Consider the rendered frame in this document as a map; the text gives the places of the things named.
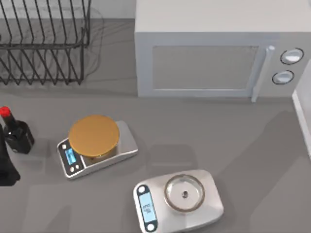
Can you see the kitchen scale with gold plate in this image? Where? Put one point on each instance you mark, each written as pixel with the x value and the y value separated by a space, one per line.
pixel 97 145

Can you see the silver kitchen scale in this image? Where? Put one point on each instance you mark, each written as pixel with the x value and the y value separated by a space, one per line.
pixel 178 201

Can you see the pale microwave oven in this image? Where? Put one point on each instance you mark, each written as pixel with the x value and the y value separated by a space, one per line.
pixel 199 29

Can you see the small microwave knob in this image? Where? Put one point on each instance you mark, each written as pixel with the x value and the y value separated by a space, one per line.
pixel 282 77

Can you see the dark bottle with red cap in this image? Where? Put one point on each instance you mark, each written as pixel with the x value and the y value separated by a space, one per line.
pixel 18 137

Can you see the large microwave knob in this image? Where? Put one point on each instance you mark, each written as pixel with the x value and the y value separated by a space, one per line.
pixel 291 56

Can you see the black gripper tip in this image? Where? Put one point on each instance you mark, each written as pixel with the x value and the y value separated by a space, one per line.
pixel 6 167

